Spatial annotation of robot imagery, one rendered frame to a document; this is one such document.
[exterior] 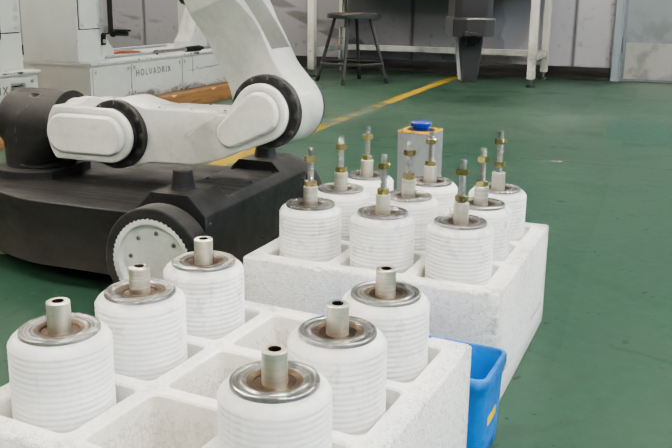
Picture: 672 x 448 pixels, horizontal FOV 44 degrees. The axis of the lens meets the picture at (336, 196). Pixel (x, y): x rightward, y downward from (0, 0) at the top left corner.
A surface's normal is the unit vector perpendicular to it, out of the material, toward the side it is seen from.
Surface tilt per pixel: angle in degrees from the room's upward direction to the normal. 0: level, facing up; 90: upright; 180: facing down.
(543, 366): 0
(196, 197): 45
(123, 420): 90
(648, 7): 90
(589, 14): 90
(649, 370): 0
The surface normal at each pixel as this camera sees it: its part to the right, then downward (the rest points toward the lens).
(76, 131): -0.36, 0.22
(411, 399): 0.01, -0.97
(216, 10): -0.18, 0.59
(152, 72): 0.93, 0.10
